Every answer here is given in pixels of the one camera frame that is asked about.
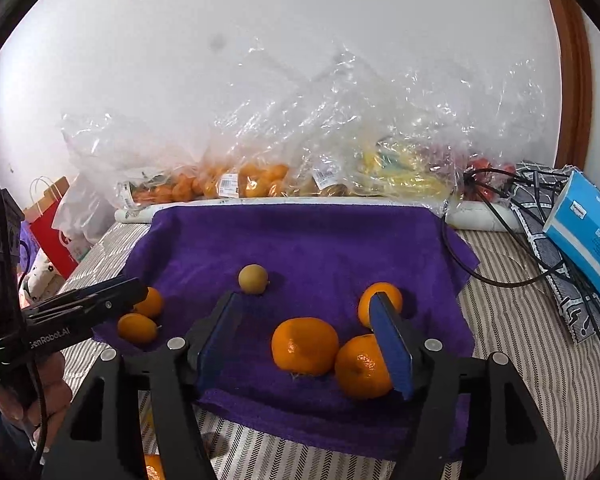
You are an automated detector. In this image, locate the large orange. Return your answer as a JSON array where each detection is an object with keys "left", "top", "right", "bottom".
[{"left": 334, "top": 334, "right": 393, "bottom": 400}]

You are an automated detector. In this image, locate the oval orange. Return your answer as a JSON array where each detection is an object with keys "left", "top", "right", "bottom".
[{"left": 117, "top": 312, "right": 158, "bottom": 347}]

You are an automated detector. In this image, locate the yellow-green fruit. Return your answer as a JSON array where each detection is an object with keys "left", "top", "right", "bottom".
[{"left": 238, "top": 263, "right": 268, "bottom": 295}]

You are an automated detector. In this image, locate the left hand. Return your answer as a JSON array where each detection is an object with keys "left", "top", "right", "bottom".
[{"left": 0, "top": 351, "right": 74, "bottom": 453}]

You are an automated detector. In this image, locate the white patterned cloth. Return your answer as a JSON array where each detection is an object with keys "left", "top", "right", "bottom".
[{"left": 20, "top": 249, "right": 66, "bottom": 304}]

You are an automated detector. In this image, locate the purple towel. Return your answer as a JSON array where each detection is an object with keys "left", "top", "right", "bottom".
[{"left": 92, "top": 202, "right": 481, "bottom": 463}]

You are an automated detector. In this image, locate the purple plush item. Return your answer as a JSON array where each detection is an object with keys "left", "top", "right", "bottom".
[{"left": 19, "top": 221, "right": 40, "bottom": 273}]

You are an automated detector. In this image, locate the red paper shopping bag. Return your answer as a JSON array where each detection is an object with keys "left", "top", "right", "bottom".
[{"left": 24, "top": 177, "right": 78, "bottom": 278}]

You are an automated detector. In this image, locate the white plastic bag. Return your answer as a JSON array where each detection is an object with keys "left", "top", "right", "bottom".
[{"left": 52, "top": 174, "right": 114, "bottom": 262}]

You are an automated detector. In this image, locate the striped quilted mattress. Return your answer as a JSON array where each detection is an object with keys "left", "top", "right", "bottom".
[{"left": 61, "top": 223, "right": 600, "bottom": 479}]

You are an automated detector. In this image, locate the clear bag of oranges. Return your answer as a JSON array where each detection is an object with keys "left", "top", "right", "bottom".
[{"left": 60, "top": 106, "right": 300, "bottom": 210}]

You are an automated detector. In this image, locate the clear bag of yellow fruit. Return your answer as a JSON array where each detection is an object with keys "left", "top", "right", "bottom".
[{"left": 209, "top": 41, "right": 552, "bottom": 206}]

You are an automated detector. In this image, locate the blue tissue pack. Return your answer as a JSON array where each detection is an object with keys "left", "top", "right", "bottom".
[{"left": 543, "top": 170, "right": 600, "bottom": 296}]

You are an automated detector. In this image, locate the black cable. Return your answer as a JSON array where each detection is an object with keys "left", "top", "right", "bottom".
[{"left": 439, "top": 167, "right": 600, "bottom": 380}]

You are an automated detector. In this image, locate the brown wooden door frame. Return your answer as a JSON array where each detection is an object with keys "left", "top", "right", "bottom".
[{"left": 548, "top": 0, "right": 593, "bottom": 170}]

